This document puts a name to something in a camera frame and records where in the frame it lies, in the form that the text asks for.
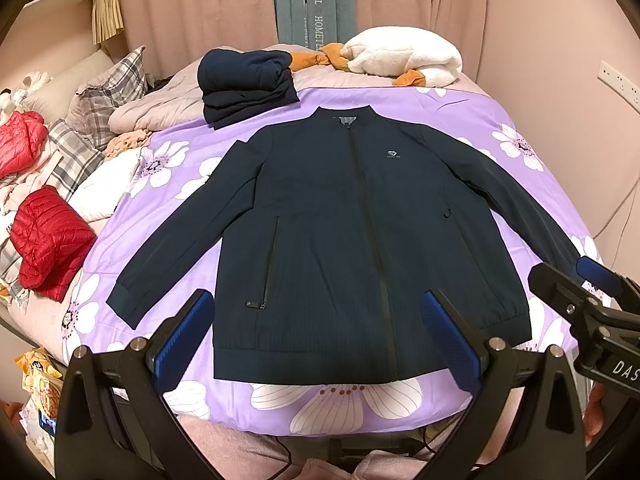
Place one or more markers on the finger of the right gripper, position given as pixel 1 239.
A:
pixel 561 294
pixel 602 278

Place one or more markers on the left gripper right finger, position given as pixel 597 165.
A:
pixel 545 439

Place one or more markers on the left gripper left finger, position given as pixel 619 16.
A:
pixel 92 441

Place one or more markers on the dark navy zip jacket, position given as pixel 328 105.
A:
pixel 330 230

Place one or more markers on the folded dark navy clothes stack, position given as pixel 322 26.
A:
pixel 236 86

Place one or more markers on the person's right hand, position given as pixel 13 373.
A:
pixel 593 420

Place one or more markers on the yellow snack bag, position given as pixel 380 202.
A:
pixel 41 380

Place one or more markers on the red puffer jacket front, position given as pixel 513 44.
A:
pixel 53 241

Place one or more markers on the red puffer jacket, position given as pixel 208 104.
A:
pixel 22 139
pixel 53 241

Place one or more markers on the purple floral bed sheet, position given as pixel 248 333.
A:
pixel 182 158

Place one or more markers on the peach ruffled cloth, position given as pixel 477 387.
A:
pixel 127 141

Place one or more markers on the red puffer jacket back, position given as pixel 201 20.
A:
pixel 22 139

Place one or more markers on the white fluffy blanket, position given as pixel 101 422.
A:
pixel 391 51

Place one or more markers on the grey plaid pillow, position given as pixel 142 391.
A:
pixel 94 103

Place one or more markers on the beige quilt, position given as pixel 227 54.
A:
pixel 181 100

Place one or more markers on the orange cloth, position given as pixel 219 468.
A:
pixel 327 68

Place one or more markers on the grey green lettered curtain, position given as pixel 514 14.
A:
pixel 315 23

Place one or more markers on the beige tassel hanging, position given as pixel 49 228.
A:
pixel 107 21

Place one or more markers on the pink curtain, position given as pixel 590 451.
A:
pixel 177 32

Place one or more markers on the white wall socket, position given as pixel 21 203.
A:
pixel 620 84

